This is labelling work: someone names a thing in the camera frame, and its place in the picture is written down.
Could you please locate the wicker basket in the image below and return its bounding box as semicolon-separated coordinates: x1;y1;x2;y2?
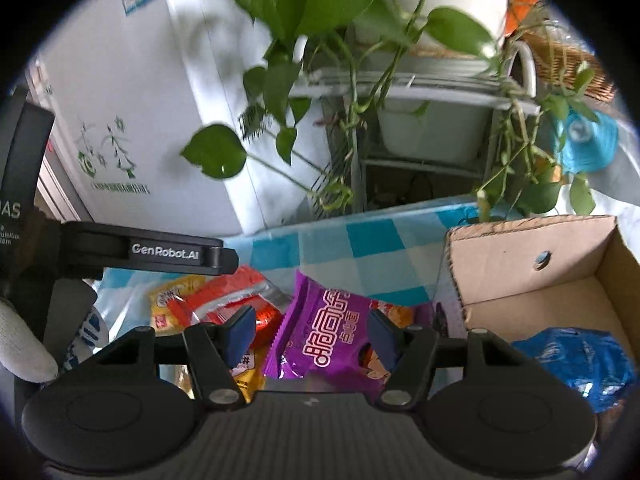
515;24;619;104

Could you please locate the yellow lattice snack packet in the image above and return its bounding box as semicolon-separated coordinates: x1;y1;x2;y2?
229;347;272;407

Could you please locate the green pothos plant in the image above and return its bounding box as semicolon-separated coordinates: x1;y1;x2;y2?
180;0;601;222

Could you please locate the white refrigerator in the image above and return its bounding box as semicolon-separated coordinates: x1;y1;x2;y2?
24;0;303;242

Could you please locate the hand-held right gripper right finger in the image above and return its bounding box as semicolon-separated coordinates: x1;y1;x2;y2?
367;309;533;407

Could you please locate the grey white table cloth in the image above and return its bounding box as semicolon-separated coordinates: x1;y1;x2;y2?
552;150;640;221

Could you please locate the red snack packet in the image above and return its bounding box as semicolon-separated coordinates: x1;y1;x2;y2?
169;266;292;352

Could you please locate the orange ornament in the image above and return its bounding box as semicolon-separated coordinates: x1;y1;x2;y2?
505;0;544;37

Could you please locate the yellow snack packet white label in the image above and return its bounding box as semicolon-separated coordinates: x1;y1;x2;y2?
149;275;202;337

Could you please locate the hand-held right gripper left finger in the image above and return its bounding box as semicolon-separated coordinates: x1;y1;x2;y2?
92;305;257;409

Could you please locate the person's left hand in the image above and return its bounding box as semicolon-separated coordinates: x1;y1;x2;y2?
0;280;108;384

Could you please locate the blue checked tablecloth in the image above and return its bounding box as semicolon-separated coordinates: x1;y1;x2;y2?
94;195;483;333

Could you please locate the purple snack packet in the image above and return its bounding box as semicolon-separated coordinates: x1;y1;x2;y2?
264;269;437;397

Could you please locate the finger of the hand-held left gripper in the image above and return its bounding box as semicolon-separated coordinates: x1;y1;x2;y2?
210;248;239;275

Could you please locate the white metal rack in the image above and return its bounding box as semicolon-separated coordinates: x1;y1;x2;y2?
289;40;542;212

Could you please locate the white rectangular planter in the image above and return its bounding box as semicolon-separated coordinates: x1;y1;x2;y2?
376;104;494;164

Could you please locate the cardboard box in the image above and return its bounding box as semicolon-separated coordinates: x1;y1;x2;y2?
432;214;640;413

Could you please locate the blue snack packet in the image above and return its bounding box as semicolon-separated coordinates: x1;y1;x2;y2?
511;326;637;414

